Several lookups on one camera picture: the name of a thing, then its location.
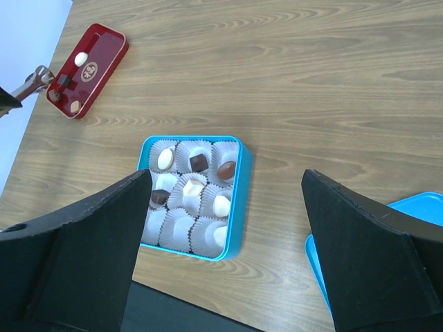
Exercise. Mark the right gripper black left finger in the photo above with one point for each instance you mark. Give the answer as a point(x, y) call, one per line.
point(72, 268)

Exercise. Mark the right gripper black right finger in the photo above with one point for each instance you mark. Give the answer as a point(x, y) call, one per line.
point(382, 268)

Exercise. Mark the dark square chocolate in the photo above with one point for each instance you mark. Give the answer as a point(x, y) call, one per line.
point(160, 196)
point(64, 80)
point(198, 163)

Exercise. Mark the beige square chocolate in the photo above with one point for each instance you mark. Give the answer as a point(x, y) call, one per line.
point(192, 188)

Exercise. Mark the white oval chocolate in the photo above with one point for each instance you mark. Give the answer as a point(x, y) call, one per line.
point(165, 159)
point(80, 59)

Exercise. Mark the white almond chocolate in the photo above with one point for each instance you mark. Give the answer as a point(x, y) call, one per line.
point(221, 206)

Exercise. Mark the dark oval chocolate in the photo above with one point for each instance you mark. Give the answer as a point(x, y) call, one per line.
point(54, 95)
point(226, 170)

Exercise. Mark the metal tongs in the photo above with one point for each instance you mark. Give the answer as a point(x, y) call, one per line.
point(36, 82)

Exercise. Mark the small beige chocolate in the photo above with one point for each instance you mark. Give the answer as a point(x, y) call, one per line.
point(75, 106)

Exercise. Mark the teal square tin box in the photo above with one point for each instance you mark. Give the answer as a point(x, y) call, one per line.
point(187, 225)

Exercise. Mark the red lacquer tray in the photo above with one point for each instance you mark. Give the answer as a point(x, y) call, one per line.
point(106, 48)

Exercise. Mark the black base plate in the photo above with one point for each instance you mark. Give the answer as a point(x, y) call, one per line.
point(149, 309)

